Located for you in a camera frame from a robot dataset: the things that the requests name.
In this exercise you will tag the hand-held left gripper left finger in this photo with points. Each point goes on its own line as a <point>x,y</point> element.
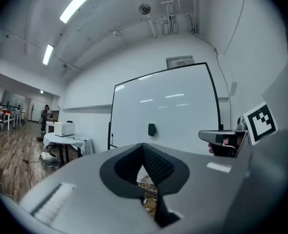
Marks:
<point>85,199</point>

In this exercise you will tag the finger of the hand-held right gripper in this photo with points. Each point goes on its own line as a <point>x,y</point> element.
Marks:
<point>214,134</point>

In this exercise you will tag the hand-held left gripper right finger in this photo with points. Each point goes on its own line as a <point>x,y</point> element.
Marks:
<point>202,184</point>

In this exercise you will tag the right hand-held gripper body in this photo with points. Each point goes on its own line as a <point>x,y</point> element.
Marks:
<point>261,123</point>

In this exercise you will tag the black and white object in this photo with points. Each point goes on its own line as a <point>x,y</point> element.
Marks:
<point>152,130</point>

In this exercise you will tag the black framed whiteboard on stand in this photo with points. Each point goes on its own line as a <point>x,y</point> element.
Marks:
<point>166,101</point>

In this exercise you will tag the person's right hand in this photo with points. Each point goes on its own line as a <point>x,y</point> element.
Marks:
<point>211,149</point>

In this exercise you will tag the white floor appliance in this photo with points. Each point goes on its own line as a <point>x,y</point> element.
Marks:
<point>48,157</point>

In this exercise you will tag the table with pale cloth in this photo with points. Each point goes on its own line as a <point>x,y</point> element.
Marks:
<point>68,141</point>

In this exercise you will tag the white marker pen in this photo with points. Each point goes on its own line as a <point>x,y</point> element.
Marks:
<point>112,138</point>

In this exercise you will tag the white microwave oven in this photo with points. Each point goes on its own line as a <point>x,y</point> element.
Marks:
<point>64,129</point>

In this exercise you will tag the black chair back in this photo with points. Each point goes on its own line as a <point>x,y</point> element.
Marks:
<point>69,121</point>

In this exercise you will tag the white background table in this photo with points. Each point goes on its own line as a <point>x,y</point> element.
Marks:
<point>8,114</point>

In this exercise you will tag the white ceiling pipes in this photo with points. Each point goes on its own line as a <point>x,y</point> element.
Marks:
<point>170,8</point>

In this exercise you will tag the round ceiling fixture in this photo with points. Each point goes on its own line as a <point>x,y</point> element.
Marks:
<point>144,8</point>

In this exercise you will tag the short ceiling light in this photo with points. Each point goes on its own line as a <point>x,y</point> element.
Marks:
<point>47,54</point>

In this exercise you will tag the long ceiling light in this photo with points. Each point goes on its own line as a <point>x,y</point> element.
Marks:
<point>80,1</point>

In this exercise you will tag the grey wall box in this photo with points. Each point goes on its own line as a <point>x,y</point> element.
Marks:
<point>180,62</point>

